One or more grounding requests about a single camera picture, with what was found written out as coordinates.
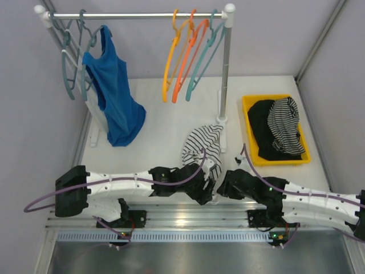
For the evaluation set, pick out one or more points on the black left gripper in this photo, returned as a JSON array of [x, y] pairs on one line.
[[203, 186]]

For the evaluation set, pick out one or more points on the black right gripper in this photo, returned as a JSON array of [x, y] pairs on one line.
[[226, 189]]

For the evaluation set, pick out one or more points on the white black-striped tank top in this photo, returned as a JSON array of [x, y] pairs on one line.
[[208, 138]]

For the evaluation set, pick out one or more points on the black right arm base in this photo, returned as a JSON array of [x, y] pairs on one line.
[[261, 218]]

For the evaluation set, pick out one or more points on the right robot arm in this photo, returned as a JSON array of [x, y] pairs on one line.
[[296, 204]]

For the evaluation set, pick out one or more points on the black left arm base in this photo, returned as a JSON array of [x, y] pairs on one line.
[[136, 219]]

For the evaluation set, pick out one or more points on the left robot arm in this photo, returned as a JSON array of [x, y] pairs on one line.
[[102, 195]]

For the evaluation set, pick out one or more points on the black white-striped tank top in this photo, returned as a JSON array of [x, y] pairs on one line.
[[283, 121]]

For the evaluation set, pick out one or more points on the blue tank top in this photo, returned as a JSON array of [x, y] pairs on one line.
[[125, 117]]

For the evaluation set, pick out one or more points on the orange hanger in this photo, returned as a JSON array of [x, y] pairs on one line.
[[197, 34]]

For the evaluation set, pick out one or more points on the grey-blue hanger with top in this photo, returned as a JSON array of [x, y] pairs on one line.
[[91, 43]]

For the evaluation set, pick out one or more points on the grey-blue hanger middle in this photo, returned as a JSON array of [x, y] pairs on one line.
[[81, 26]]

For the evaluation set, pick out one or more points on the plain black garment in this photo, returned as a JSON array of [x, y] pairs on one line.
[[258, 120]]

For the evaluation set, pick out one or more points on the white clothes rack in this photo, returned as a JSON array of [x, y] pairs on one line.
[[71, 64]]

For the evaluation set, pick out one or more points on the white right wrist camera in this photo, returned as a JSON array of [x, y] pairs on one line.
[[240, 160]]

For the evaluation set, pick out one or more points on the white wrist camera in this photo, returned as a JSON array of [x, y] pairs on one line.
[[240, 160], [206, 163]]

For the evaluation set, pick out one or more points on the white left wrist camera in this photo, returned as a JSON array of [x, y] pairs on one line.
[[206, 163]]

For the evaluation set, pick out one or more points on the aluminium mounting rail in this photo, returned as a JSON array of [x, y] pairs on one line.
[[196, 217]]

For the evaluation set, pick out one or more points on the slotted grey cable duct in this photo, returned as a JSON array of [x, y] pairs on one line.
[[167, 237]]

